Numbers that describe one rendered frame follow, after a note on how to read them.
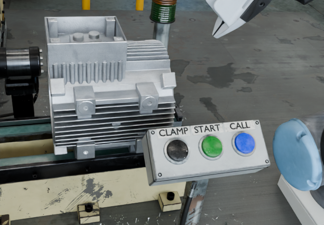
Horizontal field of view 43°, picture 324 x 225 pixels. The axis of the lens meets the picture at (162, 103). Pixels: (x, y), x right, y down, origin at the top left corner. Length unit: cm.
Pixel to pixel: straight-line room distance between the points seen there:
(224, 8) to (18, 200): 48
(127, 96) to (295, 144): 27
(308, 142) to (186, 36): 93
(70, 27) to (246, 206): 49
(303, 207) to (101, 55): 50
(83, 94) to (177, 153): 18
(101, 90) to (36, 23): 90
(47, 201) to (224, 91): 64
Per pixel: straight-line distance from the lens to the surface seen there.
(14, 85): 85
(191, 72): 128
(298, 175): 70
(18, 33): 148
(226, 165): 58
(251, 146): 59
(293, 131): 68
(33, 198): 79
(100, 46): 64
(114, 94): 66
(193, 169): 56
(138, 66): 68
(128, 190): 81
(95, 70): 65
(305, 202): 88
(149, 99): 65
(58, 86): 64
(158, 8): 100
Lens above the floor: 143
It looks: 34 degrees down
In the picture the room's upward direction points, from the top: 7 degrees clockwise
